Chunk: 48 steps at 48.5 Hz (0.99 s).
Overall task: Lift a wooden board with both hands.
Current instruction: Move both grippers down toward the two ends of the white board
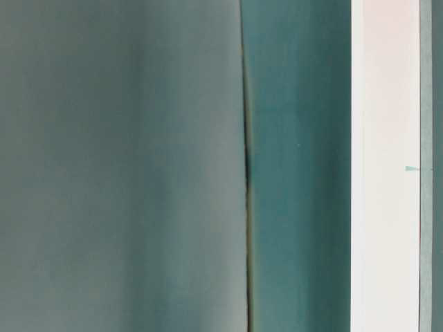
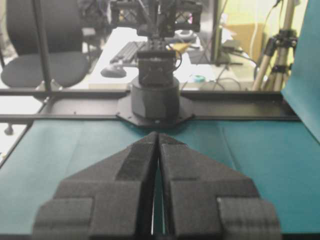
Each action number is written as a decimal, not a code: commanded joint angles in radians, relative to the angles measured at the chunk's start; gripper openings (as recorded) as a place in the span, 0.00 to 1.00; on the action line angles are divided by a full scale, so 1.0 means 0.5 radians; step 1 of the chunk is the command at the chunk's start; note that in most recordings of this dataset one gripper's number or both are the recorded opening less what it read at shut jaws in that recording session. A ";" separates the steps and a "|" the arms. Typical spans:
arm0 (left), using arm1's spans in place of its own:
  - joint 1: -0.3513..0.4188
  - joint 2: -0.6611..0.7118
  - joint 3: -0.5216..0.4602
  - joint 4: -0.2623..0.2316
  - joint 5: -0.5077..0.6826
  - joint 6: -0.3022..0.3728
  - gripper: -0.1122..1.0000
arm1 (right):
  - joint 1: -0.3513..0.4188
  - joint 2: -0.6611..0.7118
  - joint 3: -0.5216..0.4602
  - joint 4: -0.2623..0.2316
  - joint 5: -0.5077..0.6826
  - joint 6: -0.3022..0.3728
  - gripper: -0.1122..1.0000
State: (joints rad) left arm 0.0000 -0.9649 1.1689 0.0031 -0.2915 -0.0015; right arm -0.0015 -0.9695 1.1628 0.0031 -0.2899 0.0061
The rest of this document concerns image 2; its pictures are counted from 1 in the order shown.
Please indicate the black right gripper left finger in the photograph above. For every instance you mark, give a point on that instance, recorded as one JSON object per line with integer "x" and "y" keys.
{"x": 109, "y": 200}

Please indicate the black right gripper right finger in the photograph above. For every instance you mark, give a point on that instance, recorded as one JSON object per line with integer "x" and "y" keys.
{"x": 207, "y": 200}

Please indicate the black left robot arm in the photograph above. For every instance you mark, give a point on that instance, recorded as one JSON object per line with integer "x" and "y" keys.
{"x": 154, "y": 99}

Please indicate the teal table cloth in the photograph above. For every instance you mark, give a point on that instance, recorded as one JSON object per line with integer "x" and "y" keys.
{"x": 281, "y": 157}

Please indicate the white desk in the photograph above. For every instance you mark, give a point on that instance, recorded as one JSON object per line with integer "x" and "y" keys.
{"x": 160, "y": 65}

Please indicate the black computer mouse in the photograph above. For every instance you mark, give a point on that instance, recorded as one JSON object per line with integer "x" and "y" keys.
{"x": 113, "y": 71}

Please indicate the black keyboard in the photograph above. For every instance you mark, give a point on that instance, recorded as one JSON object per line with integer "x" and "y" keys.
{"x": 128, "y": 53}

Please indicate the cardboard box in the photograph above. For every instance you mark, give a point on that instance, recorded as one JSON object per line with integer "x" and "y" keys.
{"x": 243, "y": 34}

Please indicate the black office chair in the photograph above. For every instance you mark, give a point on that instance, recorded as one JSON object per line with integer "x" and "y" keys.
{"x": 68, "y": 63}

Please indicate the black aluminium frame rail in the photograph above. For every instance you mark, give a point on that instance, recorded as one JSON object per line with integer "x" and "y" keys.
{"x": 102, "y": 104}

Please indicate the camera tripod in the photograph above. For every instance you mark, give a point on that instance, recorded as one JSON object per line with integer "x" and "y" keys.
{"x": 273, "y": 70}

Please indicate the black vertical frame post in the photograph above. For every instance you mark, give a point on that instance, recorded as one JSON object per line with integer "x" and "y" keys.
{"x": 42, "y": 44}

